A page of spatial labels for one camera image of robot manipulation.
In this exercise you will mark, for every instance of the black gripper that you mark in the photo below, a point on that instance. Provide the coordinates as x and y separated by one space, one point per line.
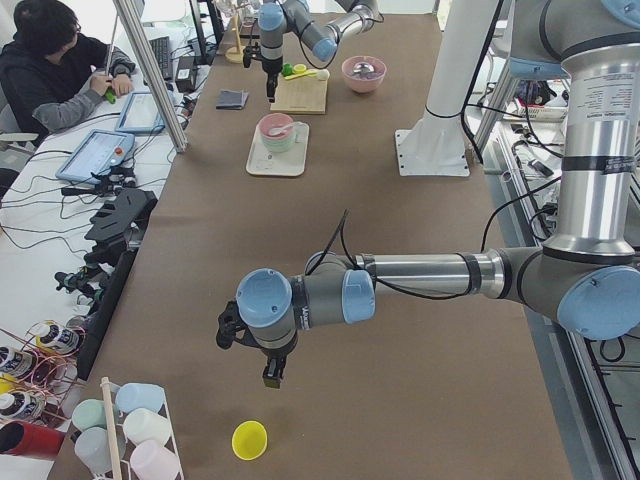
271 68
275 355

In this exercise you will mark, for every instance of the small pink bowl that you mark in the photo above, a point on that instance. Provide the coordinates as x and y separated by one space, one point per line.
275 126

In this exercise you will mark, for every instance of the white ceramic spoon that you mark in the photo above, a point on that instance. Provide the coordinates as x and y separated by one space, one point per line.
281 129

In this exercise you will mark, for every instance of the large pink ice bowl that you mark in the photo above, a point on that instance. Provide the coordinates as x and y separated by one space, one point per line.
363 85

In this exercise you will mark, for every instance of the stacked lemon slices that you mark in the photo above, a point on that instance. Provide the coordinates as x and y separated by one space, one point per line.
299 68

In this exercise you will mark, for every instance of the bamboo cutting board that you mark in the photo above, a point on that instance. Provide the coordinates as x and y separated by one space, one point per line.
305 95

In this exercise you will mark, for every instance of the yellow plastic knife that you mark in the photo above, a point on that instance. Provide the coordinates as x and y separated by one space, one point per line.
310 72

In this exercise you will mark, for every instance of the wooden cup rack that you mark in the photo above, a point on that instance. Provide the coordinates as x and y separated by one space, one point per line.
233 9

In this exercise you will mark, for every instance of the folded grey cloth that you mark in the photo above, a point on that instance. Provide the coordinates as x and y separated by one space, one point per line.
231 100

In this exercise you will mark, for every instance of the stacked green bowls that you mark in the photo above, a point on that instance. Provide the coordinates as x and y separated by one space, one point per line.
278 144

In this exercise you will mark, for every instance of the yellow plastic cup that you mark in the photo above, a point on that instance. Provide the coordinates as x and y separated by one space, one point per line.
249 440

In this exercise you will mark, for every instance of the cream rabbit tray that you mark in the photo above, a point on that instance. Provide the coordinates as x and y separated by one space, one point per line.
262 162

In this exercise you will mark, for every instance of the metal ice scoop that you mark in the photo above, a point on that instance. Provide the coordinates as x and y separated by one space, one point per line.
363 69

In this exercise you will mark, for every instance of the black laptop keyboard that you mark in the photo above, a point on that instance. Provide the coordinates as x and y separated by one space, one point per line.
162 53

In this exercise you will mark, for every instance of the white plastic cup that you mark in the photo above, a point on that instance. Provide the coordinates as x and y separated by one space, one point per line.
142 424

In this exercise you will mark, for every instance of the light blue plastic cup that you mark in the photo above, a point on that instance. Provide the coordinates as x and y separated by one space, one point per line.
132 396

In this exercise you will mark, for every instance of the pale pink plastic cup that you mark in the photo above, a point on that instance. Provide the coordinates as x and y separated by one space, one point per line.
152 461

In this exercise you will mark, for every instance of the white cup rack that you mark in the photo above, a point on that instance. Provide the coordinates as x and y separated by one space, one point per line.
120 447

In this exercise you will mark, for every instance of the mint green plastic cup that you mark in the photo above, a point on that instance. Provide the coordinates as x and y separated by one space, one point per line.
89 413

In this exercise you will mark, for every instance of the grey plastic cup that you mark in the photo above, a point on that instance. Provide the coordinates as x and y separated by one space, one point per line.
92 448

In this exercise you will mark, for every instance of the seated person in hoodie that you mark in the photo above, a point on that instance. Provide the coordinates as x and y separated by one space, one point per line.
52 74

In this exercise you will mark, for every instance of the red cylinder can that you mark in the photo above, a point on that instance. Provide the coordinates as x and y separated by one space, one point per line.
33 441

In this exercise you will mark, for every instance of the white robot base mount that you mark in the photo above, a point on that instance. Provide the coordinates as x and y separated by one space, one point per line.
435 145

